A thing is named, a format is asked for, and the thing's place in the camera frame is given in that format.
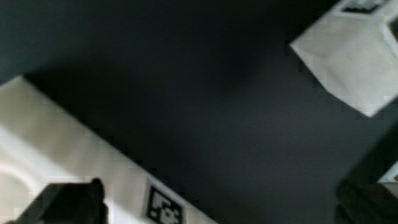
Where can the white leg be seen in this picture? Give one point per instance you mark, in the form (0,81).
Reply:
(346,47)

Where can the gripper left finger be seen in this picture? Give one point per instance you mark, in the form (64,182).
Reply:
(67,204)

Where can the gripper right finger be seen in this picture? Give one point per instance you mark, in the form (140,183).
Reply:
(366,204)

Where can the white square tabletop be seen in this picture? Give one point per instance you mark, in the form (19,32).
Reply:
(53,153)

